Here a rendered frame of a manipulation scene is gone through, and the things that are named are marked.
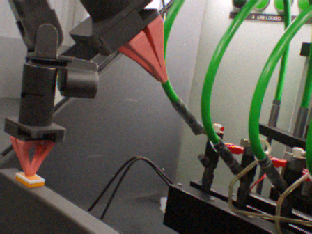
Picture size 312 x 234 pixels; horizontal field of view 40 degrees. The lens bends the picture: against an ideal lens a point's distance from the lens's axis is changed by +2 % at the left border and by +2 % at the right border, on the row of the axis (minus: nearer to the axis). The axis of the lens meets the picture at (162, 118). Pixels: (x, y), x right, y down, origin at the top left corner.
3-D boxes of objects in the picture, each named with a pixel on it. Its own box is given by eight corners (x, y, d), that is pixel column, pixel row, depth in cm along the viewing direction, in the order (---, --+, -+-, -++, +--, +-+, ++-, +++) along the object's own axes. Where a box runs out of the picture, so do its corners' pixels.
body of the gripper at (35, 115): (35, 125, 83) (40, 88, 82) (65, 138, 76) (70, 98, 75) (3, 127, 78) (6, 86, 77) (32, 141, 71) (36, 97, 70)
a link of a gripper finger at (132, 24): (194, 71, 46) (152, -5, 42) (147, 113, 44) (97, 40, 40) (162, 65, 52) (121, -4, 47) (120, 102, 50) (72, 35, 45)
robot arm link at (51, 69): (21, 55, 76) (26, 58, 71) (60, 60, 79) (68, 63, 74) (18, 94, 77) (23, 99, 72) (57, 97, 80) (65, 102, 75)
